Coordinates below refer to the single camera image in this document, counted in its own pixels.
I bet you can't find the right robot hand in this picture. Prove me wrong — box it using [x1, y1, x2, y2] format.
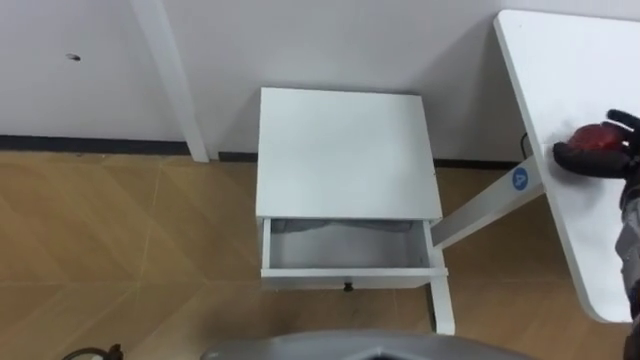
[551, 108, 640, 180]

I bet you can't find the red soft toy fruit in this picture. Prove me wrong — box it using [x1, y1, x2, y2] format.
[567, 122, 631, 153]

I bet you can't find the white desk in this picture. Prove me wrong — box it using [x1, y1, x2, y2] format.
[428, 8, 640, 337]

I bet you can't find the white bedside cabinet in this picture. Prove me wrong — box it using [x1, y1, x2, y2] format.
[254, 87, 444, 291]

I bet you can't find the grey cloth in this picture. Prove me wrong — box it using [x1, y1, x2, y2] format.
[270, 218, 414, 235]

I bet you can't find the open white drawer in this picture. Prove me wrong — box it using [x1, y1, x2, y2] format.
[259, 217, 450, 294]

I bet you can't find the robot body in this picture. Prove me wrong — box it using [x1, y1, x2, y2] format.
[199, 328, 539, 360]

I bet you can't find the black floor cable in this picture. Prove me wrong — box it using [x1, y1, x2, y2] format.
[60, 343, 125, 360]

